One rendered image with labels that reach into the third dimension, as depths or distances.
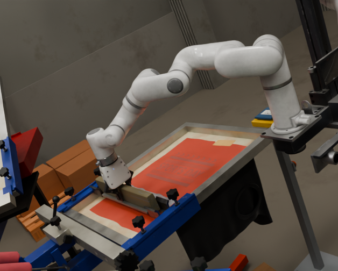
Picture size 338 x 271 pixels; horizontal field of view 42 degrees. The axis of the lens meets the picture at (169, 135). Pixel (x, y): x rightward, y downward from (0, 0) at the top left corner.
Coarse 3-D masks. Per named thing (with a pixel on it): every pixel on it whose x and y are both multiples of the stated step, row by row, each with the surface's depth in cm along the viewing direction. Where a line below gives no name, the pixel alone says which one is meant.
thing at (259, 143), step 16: (192, 128) 220; (208, 128) 209; (224, 128) 202; (240, 128) 196; (160, 144) 215; (256, 144) 176; (144, 160) 210; (240, 160) 171; (224, 176) 166; (192, 192) 162; (208, 192) 162; (80, 208) 192; (96, 224) 168; (112, 240) 153
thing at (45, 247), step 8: (48, 240) 160; (72, 240) 159; (40, 248) 157; (48, 248) 155; (64, 248) 158; (32, 256) 154; (40, 256) 153; (48, 256) 154; (32, 264) 151; (40, 264) 153; (48, 264) 155
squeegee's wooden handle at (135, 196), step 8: (104, 184) 183; (104, 192) 188; (120, 192) 174; (128, 192) 167; (136, 192) 163; (144, 192) 160; (128, 200) 172; (136, 200) 165; (144, 200) 159; (152, 200) 158; (152, 208) 158
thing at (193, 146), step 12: (180, 144) 214; (192, 144) 209; (204, 144) 204; (168, 156) 206; (132, 180) 199; (144, 180) 194; (156, 180) 190; (96, 204) 191; (108, 204) 186; (120, 204) 182; (108, 216) 177
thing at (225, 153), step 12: (216, 156) 188; (228, 156) 184; (216, 168) 178; (204, 180) 174; (156, 192) 180; (180, 192) 172; (120, 216) 174; (132, 216) 170; (144, 216) 167; (132, 228) 162
